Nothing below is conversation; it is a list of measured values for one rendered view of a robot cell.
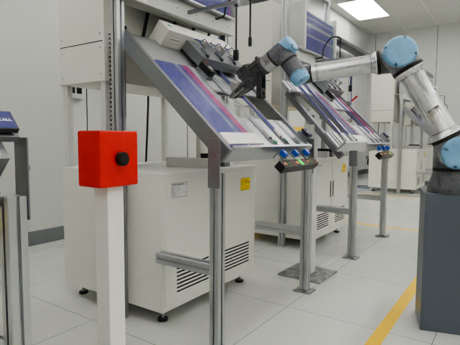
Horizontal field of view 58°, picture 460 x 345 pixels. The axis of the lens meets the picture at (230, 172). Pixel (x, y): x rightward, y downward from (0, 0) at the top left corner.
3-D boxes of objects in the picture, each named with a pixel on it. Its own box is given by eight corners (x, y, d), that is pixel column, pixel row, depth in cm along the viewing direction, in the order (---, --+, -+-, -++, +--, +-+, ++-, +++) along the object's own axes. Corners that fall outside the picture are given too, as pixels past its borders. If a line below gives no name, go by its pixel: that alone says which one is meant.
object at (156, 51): (253, 104, 215) (259, 96, 213) (163, 92, 161) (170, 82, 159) (215, 65, 227) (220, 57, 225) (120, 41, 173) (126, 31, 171)
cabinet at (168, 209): (254, 280, 224) (255, 165, 219) (163, 328, 167) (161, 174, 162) (165, 259, 261) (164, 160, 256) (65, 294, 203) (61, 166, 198)
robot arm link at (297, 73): (313, 79, 175) (299, 57, 176) (310, 74, 165) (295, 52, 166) (297, 90, 178) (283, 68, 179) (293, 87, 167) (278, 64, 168)
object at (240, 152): (302, 156, 201) (312, 145, 198) (223, 162, 147) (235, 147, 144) (301, 155, 202) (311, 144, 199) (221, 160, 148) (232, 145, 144)
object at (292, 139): (304, 150, 201) (309, 146, 199) (225, 155, 146) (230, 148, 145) (278, 124, 207) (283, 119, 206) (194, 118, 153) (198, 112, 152)
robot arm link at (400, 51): (476, 158, 159) (404, 35, 163) (487, 160, 145) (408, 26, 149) (445, 172, 163) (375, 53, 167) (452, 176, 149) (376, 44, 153)
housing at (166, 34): (218, 71, 226) (233, 49, 220) (153, 56, 186) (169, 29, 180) (209, 62, 229) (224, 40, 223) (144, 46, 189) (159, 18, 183)
